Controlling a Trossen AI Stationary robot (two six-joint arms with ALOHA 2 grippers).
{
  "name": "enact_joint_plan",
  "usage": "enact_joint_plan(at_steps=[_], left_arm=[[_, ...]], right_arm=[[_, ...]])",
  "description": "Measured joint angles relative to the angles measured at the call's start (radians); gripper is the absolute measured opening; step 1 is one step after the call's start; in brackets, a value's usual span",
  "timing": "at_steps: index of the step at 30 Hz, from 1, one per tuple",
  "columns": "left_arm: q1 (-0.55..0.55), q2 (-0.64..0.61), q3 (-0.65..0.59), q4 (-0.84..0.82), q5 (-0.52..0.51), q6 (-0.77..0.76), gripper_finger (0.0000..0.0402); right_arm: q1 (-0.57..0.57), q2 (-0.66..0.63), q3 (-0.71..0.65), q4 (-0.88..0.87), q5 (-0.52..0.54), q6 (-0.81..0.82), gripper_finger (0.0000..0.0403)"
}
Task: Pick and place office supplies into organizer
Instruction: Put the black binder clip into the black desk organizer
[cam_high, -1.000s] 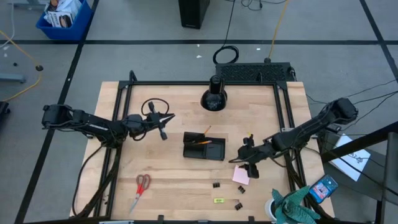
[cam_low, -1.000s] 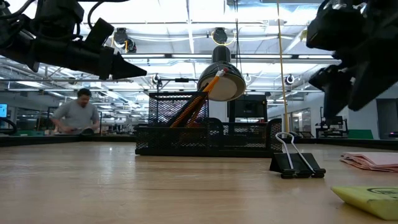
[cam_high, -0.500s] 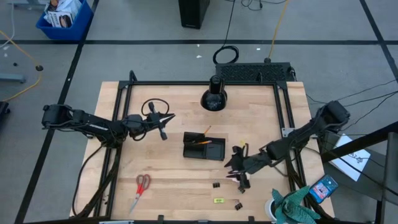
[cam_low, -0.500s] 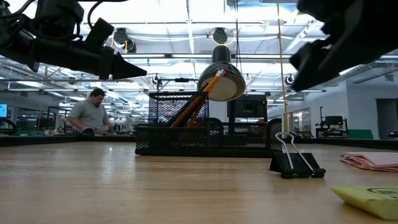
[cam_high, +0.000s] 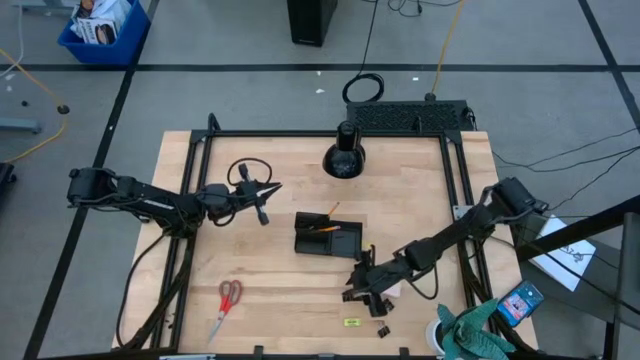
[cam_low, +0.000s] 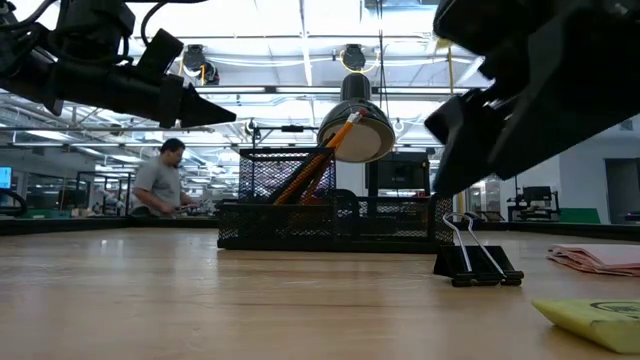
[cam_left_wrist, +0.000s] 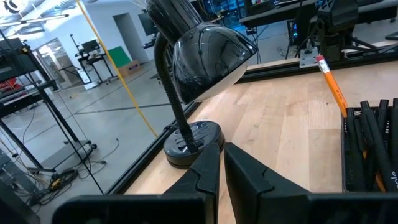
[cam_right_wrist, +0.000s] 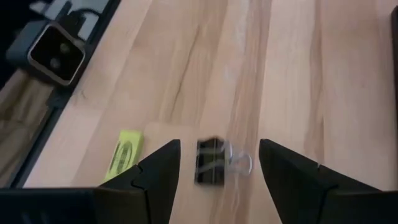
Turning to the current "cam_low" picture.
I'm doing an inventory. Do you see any green panel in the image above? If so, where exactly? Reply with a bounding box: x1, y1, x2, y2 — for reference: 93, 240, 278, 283
558, 206, 602, 225

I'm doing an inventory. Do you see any pink sticky note pad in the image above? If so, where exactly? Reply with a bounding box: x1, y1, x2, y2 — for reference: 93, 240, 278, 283
546, 242, 640, 278

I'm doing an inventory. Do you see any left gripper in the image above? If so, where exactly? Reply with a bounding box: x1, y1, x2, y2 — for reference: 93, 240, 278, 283
47, 59, 238, 129

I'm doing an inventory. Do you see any black binder clip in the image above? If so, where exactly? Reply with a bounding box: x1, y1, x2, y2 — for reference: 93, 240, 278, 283
432, 211, 525, 288

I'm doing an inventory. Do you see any black pen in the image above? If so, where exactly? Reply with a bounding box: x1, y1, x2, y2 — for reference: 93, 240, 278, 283
267, 133, 337, 205

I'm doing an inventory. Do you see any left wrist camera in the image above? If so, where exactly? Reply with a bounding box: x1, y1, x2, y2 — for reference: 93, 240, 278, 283
135, 27, 186, 77

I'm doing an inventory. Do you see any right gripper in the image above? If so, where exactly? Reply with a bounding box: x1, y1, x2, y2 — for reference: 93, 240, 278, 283
423, 0, 640, 196

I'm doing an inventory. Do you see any black ceiling cable reel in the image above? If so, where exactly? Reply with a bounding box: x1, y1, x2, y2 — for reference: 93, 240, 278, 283
340, 43, 368, 73
181, 43, 222, 87

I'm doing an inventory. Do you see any black mesh desk organizer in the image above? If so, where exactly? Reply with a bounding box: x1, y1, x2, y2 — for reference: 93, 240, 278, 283
215, 146, 454, 254

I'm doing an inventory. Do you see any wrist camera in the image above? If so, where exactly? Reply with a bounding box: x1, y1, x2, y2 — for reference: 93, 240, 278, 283
432, 0, 566, 57
135, 27, 186, 77

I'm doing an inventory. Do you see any yellow hanging cable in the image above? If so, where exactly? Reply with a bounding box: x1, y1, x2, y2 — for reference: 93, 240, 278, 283
444, 39, 467, 215

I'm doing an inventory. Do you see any person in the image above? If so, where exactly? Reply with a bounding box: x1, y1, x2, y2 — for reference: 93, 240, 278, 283
129, 137, 202, 219

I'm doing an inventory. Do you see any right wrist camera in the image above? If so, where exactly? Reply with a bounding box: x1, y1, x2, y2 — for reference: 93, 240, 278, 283
432, 0, 566, 57

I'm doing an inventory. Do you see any black robot workstation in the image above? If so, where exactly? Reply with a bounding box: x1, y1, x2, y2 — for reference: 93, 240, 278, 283
506, 185, 562, 223

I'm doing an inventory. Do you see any orange pencil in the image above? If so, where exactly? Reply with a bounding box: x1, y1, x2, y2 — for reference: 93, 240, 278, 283
272, 108, 368, 207
298, 149, 337, 206

